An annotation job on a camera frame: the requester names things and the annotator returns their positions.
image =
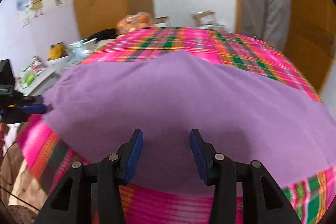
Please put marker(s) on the brown cardboard box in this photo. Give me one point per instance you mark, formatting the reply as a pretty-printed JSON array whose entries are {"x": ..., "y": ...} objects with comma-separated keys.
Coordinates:
[{"x": 204, "y": 18}]

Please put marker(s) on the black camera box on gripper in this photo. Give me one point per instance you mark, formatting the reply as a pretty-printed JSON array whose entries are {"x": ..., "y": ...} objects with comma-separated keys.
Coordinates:
[{"x": 6, "y": 73}]

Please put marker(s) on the purple fleece garment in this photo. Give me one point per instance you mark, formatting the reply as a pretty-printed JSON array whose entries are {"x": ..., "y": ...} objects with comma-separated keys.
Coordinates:
[{"x": 96, "y": 107}]

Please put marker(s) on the white small carton box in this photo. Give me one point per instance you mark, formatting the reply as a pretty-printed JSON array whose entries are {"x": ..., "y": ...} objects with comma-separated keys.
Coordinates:
[{"x": 162, "y": 21}]

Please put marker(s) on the green white packages pile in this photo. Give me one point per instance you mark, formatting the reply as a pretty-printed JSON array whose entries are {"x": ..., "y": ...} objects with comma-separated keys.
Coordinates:
[{"x": 72, "y": 55}]

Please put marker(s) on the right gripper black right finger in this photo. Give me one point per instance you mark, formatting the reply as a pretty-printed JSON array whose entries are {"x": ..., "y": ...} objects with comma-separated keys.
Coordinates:
[{"x": 263, "y": 199}]

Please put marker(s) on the floral bedding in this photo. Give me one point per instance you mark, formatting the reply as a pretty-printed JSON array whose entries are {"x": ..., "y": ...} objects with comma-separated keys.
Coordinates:
[{"x": 21, "y": 193}]

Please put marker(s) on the yellow bag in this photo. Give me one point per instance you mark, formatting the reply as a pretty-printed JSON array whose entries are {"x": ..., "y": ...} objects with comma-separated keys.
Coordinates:
[{"x": 57, "y": 51}]

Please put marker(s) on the wooden door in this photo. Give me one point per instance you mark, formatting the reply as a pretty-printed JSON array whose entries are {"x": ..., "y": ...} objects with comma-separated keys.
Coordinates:
[{"x": 311, "y": 39}]

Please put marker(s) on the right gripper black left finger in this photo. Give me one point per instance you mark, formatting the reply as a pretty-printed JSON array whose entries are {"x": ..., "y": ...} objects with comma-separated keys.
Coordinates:
[{"x": 70, "y": 201}]

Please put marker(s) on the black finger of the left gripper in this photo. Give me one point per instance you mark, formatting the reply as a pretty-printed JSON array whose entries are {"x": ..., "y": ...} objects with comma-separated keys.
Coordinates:
[
  {"x": 36, "y": 109},
  {"x": 32, "y": 100}
]

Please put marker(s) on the pink plaid tablecloth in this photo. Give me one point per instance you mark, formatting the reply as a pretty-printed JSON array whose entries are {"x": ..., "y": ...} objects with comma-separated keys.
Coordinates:
[{"x": 48, "y": 157}]

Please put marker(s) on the black cloth item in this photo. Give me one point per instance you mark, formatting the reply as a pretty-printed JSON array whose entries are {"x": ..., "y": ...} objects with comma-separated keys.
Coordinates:
[{"x": 106, "y": 34}]

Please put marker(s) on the bag of oranges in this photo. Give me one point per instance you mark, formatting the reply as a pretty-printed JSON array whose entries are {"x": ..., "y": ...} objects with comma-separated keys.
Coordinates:
[{"x": 131, "y": 23}]

